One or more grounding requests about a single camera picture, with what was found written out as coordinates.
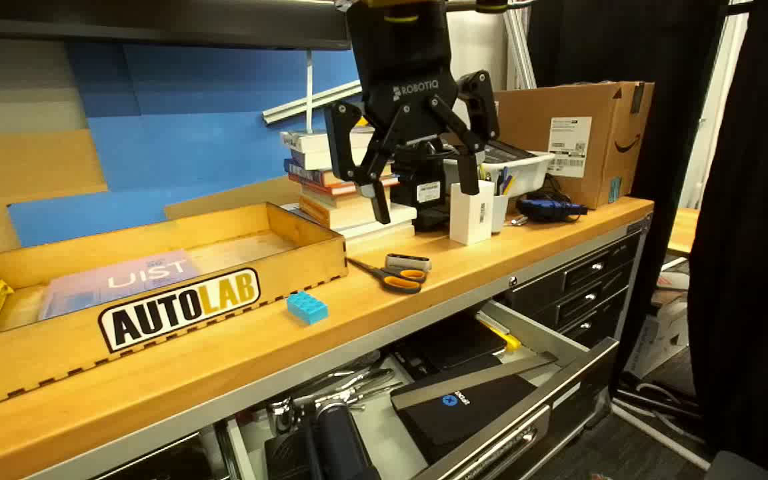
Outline thin red blue book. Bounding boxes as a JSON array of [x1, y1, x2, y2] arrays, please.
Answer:
[[279, 158, 363, 200]]

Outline black curtain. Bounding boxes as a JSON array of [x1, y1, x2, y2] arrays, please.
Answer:
[[525, 0, 731, 357], [684, 0, 768, 480]]

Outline wooden side table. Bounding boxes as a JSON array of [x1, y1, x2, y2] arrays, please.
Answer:
[[663, 205, 703, 260]]

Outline small white upright box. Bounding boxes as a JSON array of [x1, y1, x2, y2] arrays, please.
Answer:
[[447, 178, 497, 249]]

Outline white plastic bin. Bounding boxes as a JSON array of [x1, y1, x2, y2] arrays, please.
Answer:
[[440, 141, 556, 204]]

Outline aluminium extrusion rail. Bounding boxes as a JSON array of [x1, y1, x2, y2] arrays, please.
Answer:
[[260, 78, 365, 129]]

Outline small yellow tool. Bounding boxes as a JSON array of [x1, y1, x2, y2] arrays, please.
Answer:
[[492, 329, 525, 353]]

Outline open grey metal drawer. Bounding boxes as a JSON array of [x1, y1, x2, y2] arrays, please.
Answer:
[[220, 296, 620, 480]]

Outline purple UIST booklet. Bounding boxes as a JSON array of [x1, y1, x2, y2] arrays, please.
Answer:
[[36, 250, 201, 322]]

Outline thick tan paged book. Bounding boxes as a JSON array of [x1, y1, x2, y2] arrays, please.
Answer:
[[296, 188, 417, 232]]

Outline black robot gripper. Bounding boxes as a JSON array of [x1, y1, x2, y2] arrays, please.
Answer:
[[323, 0, 500, 226]]

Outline thin white rod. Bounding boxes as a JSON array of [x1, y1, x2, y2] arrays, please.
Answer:
[[304, 48, 316, 137]]

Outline long grey metal bar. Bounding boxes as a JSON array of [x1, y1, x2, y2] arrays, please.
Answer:
[[388, 353, 556, 413]]

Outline black device with white label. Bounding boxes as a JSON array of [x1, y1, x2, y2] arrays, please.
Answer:
[[393, 141, 452, 238]]

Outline blue zip pouch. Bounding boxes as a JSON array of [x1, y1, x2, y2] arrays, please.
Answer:
[[513, 196, 592, 226]]

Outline black yellow Autolab sticker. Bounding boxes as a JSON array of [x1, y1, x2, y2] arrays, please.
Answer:
[[96, 264, 264, 357]]

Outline large flat white book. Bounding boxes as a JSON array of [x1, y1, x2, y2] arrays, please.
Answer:
[[332, 214, 420, 249]]

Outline black box with blue logo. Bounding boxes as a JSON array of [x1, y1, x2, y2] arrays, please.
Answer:
[[391, 369, 539, 465]]

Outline blue building block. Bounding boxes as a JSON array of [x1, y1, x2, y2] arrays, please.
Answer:
[[284, 289, 332, 329]]

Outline wooden tray box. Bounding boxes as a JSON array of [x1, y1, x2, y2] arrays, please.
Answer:
[[0, 200, 349, 422]]

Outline black drawer cabinet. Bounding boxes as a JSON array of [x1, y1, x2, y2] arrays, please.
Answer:
[[497, 221, 653, 396]]

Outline brown cardboard shipping box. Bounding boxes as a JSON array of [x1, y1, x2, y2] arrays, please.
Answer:
[[492, 78, 659, 210]]

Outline small grey box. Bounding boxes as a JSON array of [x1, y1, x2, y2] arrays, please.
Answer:
[[384, 250, 433, 278]]

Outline orange handled scissors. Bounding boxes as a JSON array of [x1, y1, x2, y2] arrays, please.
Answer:
[[343, 257, 428, 296]]

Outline metal pliers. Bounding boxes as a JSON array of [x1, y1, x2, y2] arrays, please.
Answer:
[[267, 366, 404, 433]]

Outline white pen cup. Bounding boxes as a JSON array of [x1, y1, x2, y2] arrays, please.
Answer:
[[487, 189, 513, 236]]

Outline dark blue tool handle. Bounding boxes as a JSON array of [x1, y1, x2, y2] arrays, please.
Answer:
[[301, 402, 384, 480]]

